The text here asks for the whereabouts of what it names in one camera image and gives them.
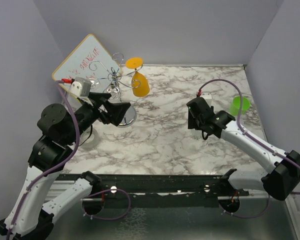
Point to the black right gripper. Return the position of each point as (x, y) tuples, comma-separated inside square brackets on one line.
[(192, 123)]

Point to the clear tape roll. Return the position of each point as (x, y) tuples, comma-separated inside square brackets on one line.
[(89, 139)]

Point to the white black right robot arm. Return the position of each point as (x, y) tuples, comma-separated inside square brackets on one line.
[(281, 170)]

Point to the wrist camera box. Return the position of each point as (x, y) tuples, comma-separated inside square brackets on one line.
[(79, 87), (204, 98)]

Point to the orange plastic wine glass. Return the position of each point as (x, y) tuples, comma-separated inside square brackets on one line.
[(139, 83)]

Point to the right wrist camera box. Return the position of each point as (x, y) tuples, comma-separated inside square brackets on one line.
[(204, 98)]

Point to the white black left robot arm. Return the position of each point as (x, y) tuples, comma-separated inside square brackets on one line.
[(31, 217)]

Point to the black metal base rail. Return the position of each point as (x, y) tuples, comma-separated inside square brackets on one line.
[(171, 191)]

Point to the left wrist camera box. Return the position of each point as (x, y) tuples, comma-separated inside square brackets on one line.
[(79, 87)]

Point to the green plastic wine glass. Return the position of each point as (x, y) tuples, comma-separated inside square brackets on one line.
[(236, 103)]

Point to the chrome wine glass rack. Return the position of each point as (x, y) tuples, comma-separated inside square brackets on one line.
[(114, 75)]

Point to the yellow framed whiteboard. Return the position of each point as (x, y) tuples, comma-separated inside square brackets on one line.
[(76, 64)]

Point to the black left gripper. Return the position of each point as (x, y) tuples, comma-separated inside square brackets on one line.
[(116, 111)]

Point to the clear wine glass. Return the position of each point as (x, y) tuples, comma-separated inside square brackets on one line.
[(94, 82), (114, 90)]

